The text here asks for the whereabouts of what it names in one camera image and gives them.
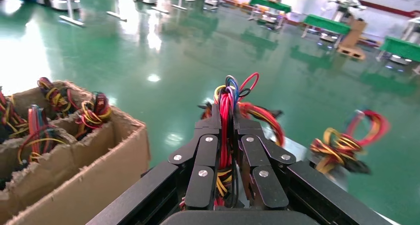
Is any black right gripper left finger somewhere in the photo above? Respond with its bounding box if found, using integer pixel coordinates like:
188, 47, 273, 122
167, 105, 221, 209

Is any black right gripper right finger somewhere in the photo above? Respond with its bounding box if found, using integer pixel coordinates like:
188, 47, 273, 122
234, 113, 297, 210

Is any multicolour wire bundle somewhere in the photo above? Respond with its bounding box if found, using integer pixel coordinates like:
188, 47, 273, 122
178, 72, 260, 209

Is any brown cardboard divider box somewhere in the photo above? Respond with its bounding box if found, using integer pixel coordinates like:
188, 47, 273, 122
0, 80, 152, 225

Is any brown wooden stand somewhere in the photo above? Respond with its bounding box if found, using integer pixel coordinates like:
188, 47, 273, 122
337, 18, 368, 61

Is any green cloth covered table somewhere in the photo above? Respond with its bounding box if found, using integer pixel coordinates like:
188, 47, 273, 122
301, 14, 352, 39
376, 36, 420, 66
248, 0, 292, 21

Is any white humanoid robot black head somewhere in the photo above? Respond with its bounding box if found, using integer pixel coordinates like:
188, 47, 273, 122
320, 0, 367, 22

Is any white metal floor stand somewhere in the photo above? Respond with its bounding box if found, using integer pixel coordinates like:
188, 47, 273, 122
59, 0, 86, 28

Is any wire bundle in box right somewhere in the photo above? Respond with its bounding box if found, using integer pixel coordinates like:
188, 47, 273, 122
75, 92, 113, 139

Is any wire bundle in box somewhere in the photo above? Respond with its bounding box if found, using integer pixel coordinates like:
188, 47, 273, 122
16, 105, 68, 166
75, 92, 113, 139
36, 77, 80, 116
0, 87, 29, 143

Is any wire bundle in box back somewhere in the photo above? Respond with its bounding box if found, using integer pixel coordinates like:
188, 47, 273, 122
36, 77, 80, 116

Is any wire bundle in box middle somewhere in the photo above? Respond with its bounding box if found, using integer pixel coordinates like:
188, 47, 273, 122
16, 105, 68, 166

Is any wire bundle in box left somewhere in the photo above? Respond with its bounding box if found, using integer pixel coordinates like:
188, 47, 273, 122
0, 87, 29, 143

